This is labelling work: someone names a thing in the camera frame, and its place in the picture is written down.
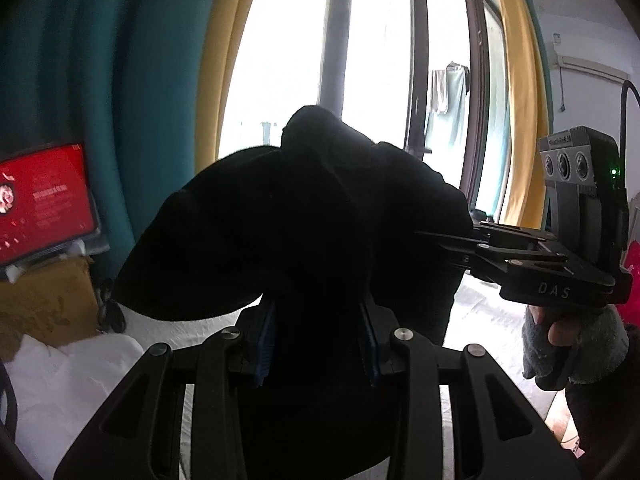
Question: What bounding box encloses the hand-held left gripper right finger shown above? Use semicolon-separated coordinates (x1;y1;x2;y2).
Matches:
357;295;583;480

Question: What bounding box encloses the gray hanging garment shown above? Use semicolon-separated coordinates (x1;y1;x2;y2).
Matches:
429;67;449;116

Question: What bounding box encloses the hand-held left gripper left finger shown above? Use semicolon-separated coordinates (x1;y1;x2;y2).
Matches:
52;305;278;480

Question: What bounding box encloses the cardboard box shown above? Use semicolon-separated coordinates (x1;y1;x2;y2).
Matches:
0;255;101;361

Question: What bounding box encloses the person's right hand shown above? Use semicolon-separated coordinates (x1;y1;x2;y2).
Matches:
521;305;630;391

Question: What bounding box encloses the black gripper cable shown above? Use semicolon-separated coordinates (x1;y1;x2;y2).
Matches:
619;79;640;137

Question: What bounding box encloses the thick black cable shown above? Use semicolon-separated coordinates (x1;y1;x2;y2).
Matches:
0;360;46;480

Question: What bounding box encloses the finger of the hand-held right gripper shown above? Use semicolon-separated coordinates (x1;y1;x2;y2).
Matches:
414;229;568;281
470;221;551;243

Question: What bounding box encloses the person's right forearm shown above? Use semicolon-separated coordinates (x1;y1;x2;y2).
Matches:
565;325;640;463

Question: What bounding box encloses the tablet with red screen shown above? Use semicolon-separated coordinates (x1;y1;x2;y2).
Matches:
0;142;101;268

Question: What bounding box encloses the yellow curtain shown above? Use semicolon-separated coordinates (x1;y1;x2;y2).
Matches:
197;0;271;161
485;0;553;233

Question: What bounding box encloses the white tablet stand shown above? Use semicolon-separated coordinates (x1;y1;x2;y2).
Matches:
5;232;111;282

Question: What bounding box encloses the white air conditioner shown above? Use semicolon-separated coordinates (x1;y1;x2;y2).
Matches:
552;32;636;81

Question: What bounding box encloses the pale hanging garment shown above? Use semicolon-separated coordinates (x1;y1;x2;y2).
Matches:
424;61;472;150

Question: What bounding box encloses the black shirt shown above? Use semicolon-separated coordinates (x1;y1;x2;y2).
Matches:
111;105;476;480

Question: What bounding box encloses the dark window frame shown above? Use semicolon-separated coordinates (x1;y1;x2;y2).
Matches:
317;0;511;221

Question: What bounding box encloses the teal curtain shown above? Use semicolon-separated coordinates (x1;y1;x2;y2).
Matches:
0;0;236;281

